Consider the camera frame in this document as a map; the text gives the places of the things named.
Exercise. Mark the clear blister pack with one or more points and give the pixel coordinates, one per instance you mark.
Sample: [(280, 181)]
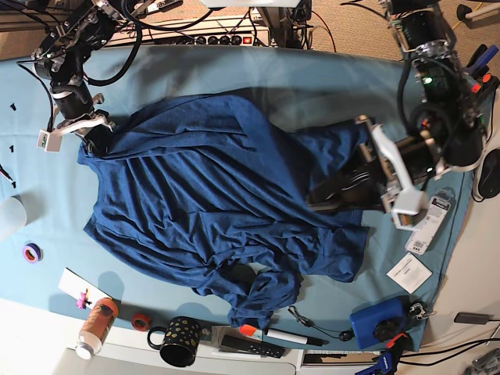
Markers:
[(439, 206)]

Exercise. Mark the black remote control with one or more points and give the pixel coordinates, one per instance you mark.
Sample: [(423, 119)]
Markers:
[(253, 347)]

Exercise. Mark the pink small clip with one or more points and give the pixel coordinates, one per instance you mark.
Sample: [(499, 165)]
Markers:
[(83, 302)]

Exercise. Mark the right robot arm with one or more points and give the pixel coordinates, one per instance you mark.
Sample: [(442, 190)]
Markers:
[(58, 64)]

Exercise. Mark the blue orange bottom clamp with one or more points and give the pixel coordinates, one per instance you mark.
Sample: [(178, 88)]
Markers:
[(388, 361)]

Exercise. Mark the black mug yellow dots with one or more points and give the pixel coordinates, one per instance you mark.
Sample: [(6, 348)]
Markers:
[(180, 341)]

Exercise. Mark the red tape roll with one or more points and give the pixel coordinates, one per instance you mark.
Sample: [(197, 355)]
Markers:
[(141, 322)]

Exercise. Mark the carabiner with black lanyard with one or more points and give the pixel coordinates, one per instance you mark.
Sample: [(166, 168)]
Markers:
[(345, 335)]

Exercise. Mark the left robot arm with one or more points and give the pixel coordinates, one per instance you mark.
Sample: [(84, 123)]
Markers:
[(440, 113)]

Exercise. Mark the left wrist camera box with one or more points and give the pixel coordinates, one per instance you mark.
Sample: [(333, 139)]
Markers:
[(409, 209)]

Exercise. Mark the orange plastic bottle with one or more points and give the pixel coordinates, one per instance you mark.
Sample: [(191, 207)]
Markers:
[(96, 328)]

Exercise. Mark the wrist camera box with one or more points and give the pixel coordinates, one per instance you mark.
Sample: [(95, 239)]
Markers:
[(409, 209), (49, 141)]

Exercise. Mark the black computer mouse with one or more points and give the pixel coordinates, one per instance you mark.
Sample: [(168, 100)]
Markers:
[(488, 186)]

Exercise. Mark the black adapter block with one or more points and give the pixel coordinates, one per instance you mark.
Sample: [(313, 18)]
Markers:
[(472, 318)]

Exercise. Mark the white black marker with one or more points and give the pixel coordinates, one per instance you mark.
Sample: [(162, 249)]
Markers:
[(298, 339)]

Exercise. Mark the blue spring clamp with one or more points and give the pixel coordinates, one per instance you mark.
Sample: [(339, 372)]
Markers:
[(480, 58)]

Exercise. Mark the white paper card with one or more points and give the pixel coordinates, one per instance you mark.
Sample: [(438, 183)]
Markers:
[(409, 273)]

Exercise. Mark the orange black bar clamp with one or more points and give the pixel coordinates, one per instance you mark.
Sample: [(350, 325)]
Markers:
[(484, 87)]

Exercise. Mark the white paper strip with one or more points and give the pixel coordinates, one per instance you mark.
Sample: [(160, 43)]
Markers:
[(76, 286)]

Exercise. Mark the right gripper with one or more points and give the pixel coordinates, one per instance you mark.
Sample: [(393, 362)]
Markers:
[(77, 106)]

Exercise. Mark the translucent plastic cup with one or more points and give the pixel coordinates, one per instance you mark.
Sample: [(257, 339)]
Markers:
[(13, 216)]

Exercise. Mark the purple tape roll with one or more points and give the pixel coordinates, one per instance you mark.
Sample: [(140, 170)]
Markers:
[(32, 253)]

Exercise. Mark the blue box with knob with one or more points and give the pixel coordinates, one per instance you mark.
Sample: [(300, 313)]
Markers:
[(379, 323)]

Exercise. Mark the red cube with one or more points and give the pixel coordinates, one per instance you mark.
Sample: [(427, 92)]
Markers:
[(247, 330)]

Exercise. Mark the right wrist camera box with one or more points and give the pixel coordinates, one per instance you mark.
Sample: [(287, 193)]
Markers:
[(49, 141)]

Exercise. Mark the dark blue t-shirt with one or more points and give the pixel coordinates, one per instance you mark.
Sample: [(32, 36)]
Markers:
[(206, 193)]

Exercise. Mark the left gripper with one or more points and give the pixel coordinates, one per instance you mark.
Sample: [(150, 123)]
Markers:
[(378, 170)]

